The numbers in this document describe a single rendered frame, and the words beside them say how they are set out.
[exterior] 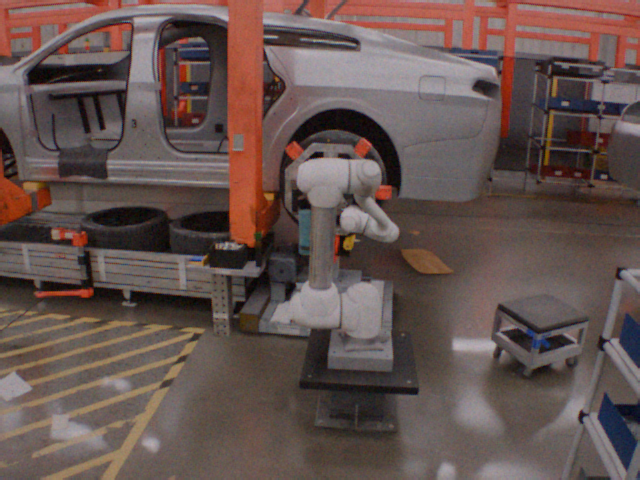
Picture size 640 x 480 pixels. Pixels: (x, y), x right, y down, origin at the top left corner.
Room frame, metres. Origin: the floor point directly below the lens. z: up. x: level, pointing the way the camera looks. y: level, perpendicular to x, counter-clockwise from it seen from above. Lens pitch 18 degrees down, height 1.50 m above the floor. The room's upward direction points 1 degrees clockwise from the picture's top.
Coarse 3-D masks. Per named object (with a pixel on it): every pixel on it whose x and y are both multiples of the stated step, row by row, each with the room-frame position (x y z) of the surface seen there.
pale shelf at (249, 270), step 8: (192, 264) 2.74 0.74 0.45; (208, 264) 2.74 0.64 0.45; (248, 264) 2.76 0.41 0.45; (264, 264) 2.79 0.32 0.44; (200, 272) 2.69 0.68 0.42; (208, 272) 2.68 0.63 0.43; (216, 272) 2.67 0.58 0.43; (224, 272) 2.67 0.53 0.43; (232, 272) 2.66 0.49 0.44; (240, 272) 2.66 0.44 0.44; (248, 272) 2.65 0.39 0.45; (256, 272) 2.64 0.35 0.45
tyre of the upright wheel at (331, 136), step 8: (312, 136) 3.09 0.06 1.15; (320, 136) 3.07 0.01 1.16; (328, 136) 3.06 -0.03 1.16; (336, 136) 3.06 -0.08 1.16; (344, 136) 3.05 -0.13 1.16; (352, 136) 3.10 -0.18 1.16; (304, 144) 3.08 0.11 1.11; (344, 144) 3.05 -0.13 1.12; (352, 144) 3.04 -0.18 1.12; (368, 152) 3.03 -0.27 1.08; (288, 160) 3.09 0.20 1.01; (376, 160) 3.03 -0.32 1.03; (384, 168) 3.20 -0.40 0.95; (280, 176) 3.10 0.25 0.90; (384, 176) 3.03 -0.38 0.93; (280, 184) 3.10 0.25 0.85; (384, 184) 3.02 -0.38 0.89; (280, 192) 3.10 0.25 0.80; (376, 200) 3.02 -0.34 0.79; (352, 232) 3.04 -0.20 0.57
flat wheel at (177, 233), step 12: (192, 216) 3.58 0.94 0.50; (204, 216) 3.64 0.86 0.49; (216, 216) 3.66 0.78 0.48; (228, 216) 3.67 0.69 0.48; (180, 228) 3.27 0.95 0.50; (192, 228) 3.34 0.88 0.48; (204, 228) 3.38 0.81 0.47; (216, 228) 3.35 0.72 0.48; (228, 228) 3.41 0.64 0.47; (180, 240) 3.18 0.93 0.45; (192, 240) 3.12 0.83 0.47; (204, 240) 3.11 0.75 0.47; (216, 240) 3.12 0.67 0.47; (228, 240) 3.14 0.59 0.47; (180, 252) 3.18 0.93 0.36; (192, 252) 3.13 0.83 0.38; (204, 252) 3.11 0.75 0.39; (252, 252) 3.26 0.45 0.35
